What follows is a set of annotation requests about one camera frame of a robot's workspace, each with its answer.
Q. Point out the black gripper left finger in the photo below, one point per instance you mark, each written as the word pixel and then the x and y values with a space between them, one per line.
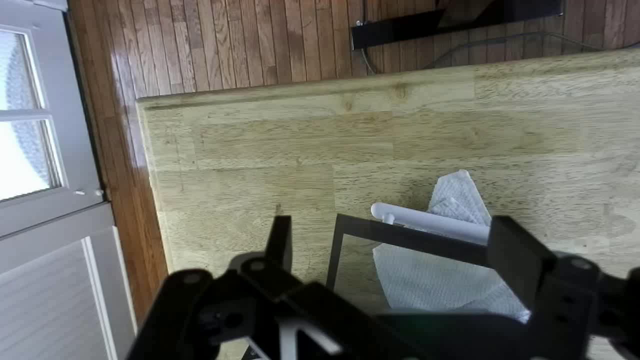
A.
pixel 194 315

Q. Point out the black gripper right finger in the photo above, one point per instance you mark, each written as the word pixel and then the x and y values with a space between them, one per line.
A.
pixel 571 298

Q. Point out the black toaster oven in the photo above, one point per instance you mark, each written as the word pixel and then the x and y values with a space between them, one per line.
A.
pixel 449 337

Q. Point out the white crumpled cloth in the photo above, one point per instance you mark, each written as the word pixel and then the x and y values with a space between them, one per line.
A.
pixel 444 268

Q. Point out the white paned door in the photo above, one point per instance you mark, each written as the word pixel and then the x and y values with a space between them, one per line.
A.
pixel 63 279

